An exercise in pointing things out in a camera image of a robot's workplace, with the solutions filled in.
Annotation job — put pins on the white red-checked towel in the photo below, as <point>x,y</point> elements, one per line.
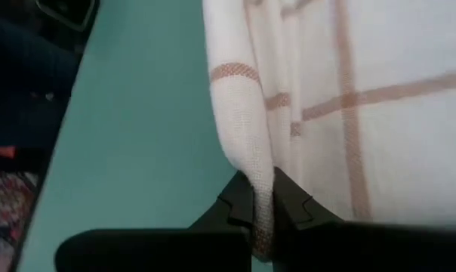
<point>401,151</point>

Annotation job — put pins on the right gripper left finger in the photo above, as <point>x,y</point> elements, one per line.
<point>175,251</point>

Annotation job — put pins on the person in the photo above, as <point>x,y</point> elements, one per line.
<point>20,75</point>

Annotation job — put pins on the green table mat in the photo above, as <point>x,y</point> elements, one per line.
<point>137,132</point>

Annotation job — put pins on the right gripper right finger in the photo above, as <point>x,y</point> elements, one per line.
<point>345,251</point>

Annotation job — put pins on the colourful patterned fabric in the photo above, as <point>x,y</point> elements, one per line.
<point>5,211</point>

